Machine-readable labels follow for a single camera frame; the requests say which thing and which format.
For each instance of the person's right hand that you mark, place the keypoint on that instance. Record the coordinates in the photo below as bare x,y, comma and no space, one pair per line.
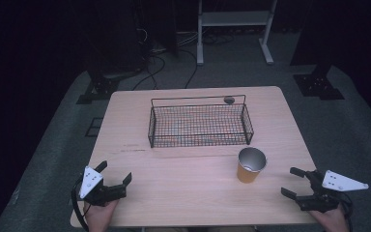
331,219

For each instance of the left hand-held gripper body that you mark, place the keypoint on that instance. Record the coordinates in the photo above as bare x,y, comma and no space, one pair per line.
98,192

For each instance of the black stand with base plate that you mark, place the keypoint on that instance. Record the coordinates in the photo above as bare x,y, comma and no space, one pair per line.
100,87
319,85

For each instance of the white metal stand frame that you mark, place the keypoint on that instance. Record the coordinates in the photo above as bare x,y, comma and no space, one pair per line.
235,18

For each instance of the small dark round knob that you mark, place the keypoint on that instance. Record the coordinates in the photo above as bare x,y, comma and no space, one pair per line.
229,100

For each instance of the orange cup with metal inside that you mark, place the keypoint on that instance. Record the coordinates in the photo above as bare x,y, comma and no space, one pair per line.
250,165

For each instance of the person's left hand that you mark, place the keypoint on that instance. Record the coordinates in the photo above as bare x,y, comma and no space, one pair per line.
99,215

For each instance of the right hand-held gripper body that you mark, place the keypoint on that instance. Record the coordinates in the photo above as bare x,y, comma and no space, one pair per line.
322,195

